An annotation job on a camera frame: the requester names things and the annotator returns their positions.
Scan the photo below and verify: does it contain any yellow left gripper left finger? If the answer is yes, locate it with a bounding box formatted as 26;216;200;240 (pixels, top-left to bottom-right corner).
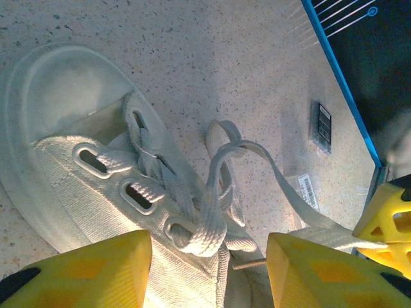
0;229;153;308

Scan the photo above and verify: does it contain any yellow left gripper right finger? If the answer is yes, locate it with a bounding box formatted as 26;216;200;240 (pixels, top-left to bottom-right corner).
266;232;411;308

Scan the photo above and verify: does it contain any white canvas shoe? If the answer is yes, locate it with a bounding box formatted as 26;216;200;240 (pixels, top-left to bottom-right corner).
0;43;272;308

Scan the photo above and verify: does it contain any white shoelace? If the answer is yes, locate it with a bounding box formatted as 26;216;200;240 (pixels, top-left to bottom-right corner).
94;108;391;308

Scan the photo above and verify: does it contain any clear plastic box with label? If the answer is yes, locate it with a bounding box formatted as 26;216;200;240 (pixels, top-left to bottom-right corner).
284;172;322;213

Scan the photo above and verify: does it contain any small black packet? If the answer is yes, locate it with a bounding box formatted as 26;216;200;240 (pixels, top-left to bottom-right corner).
308;99;333;157

